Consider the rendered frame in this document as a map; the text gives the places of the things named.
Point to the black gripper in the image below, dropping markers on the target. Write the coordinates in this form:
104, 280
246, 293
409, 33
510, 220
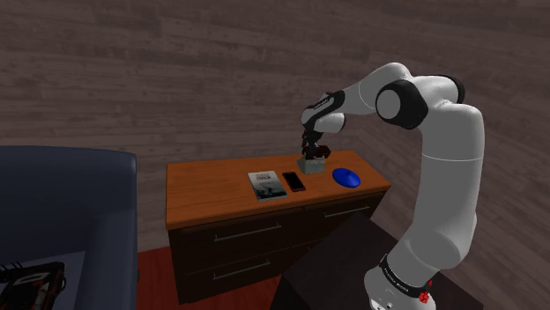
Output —
310, 144

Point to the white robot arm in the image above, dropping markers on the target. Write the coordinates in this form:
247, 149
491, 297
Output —
451, 171

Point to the dark red small box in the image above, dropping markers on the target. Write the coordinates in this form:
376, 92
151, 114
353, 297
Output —
324, 151

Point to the grey box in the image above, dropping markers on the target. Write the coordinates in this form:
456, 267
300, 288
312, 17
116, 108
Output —
312, 166

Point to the black phone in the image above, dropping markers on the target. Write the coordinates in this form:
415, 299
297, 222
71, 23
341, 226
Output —
294, 181

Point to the blue domed lid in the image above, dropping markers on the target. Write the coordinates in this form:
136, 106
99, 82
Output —
346, 177

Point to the grey book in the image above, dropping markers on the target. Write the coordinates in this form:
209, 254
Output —
266, 185

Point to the wooden chest of drawers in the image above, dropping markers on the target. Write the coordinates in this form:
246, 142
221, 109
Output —
206, 193

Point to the dark robot stand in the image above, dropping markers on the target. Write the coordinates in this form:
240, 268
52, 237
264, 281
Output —
335, 266

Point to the red rug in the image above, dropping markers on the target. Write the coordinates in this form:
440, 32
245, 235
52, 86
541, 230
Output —
154, 283

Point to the dark blue sofa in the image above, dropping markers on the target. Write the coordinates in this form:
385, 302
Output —
64, 202

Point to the black and red bag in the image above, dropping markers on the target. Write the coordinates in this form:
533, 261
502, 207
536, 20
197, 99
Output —
34, 287

